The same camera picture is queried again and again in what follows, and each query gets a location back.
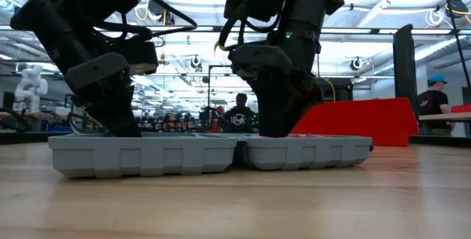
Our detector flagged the red plastic bin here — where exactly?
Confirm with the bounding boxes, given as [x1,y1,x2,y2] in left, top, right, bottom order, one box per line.
[290,97,419,148]

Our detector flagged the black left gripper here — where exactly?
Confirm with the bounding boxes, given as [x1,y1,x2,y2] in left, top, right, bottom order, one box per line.
[64,36,160,138]

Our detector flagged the clear safety glasses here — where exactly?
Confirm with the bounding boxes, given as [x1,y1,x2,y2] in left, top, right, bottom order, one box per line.
[67,112,107,136]

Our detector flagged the thin black diagonal pole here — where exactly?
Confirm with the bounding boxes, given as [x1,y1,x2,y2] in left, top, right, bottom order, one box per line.
[439,0,471,89]

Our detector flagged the person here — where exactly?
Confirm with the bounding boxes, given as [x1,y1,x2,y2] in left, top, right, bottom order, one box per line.
[219,92,259,135]
[417,74,456,138]

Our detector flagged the black pillar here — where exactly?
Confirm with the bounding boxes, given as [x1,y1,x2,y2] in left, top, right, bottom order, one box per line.
[392,24,421,121]

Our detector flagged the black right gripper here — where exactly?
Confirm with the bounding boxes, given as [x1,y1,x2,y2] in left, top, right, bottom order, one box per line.
[227,29,325,138]

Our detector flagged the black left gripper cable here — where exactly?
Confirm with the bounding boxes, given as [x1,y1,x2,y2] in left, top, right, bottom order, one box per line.
[93,0,198,38]

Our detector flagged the wooden background table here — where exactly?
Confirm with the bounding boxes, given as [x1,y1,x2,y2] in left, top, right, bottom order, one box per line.
[418,112,471,138]

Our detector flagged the background workbench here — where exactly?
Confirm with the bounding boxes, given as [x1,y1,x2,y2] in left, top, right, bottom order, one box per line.
[0,112,74,145]

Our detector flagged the grey plastic tool case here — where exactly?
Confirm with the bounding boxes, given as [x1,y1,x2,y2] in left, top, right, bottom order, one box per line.
[47,132,374,179]

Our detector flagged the black cabinet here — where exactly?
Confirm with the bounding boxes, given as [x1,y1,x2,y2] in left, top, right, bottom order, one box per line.
[319,76,355,103]

